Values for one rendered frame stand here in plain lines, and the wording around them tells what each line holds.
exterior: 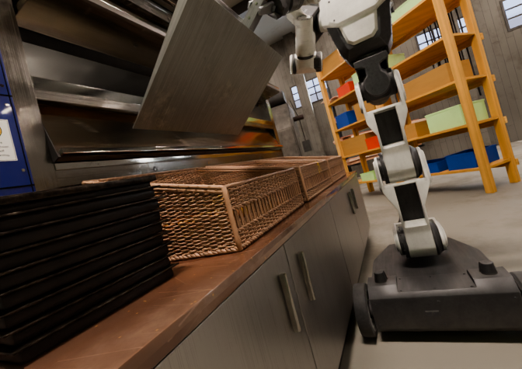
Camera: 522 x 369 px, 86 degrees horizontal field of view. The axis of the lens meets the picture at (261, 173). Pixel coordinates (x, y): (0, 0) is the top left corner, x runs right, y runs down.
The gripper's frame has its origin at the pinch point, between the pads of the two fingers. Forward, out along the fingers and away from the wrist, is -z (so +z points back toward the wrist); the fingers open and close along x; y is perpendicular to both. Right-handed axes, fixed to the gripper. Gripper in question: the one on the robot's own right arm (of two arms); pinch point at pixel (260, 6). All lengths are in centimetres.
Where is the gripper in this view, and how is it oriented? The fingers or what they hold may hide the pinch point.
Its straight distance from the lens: 96.3
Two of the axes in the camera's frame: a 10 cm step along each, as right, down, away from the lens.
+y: -1.8, 6.0, 7.8
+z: 6.2, -5.4, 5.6
